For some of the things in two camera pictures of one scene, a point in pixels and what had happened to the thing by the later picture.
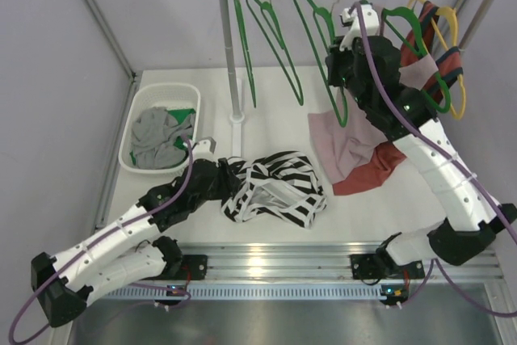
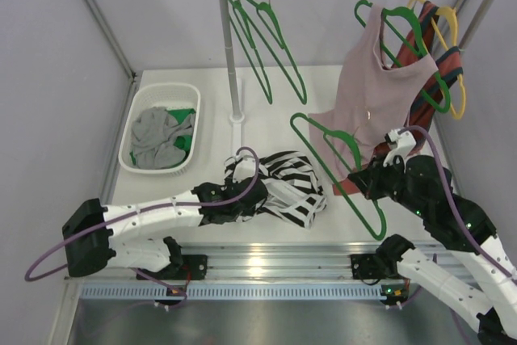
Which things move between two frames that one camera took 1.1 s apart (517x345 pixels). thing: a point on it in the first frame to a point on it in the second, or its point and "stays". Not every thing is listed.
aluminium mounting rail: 313,260 stays
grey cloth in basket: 153,134 stays
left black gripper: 223,178 to 256,193
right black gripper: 332,60 to 367,179
